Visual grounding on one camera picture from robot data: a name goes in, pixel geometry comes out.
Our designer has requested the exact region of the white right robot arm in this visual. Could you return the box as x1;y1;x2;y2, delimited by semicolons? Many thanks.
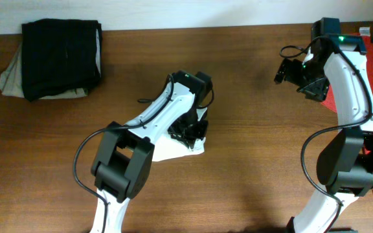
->
275;17;373;233

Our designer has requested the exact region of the beige folded garment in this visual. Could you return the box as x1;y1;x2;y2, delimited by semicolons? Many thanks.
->
0;44;88;100

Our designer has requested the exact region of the white t-shirt with robot print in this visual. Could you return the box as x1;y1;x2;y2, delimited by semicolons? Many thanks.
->
150;108;209;162

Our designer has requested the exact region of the black folded garment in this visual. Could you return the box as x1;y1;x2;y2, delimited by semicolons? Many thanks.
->
21;19;102;102

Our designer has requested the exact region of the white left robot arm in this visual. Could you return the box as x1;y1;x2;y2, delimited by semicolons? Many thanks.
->
91;71;214;232

